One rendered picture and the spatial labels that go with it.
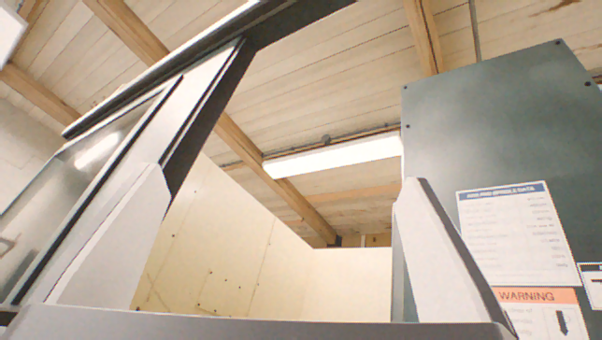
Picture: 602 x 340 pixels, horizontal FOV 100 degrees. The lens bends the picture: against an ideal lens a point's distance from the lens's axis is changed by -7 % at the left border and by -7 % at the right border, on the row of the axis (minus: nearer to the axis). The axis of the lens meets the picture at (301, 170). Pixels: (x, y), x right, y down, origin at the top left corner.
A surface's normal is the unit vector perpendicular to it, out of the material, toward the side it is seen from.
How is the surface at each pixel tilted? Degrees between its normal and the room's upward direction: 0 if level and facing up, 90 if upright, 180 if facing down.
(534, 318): 90
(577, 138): 90
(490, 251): 90
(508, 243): 90
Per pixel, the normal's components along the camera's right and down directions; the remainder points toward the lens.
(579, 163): -0.50, -0.60
